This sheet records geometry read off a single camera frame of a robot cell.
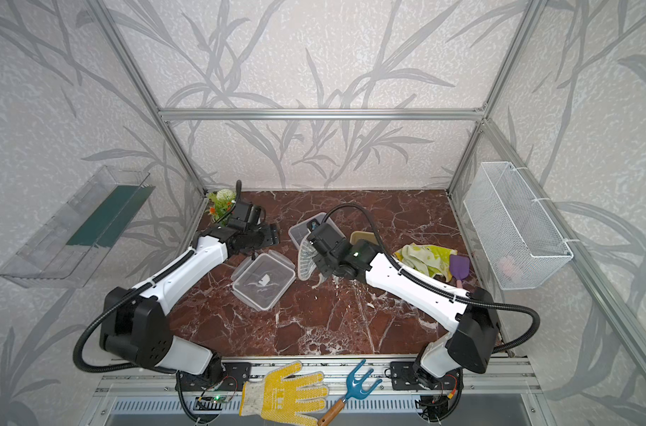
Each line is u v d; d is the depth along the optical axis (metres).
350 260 0.52
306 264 0.76
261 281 0.93
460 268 0.95
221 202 0.94
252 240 0.75
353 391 0.71
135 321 0.47
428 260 0.94
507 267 0.74
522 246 0.61
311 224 0.67
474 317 0.40
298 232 1.06
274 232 0.79
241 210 0.68
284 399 0.70
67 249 0.65
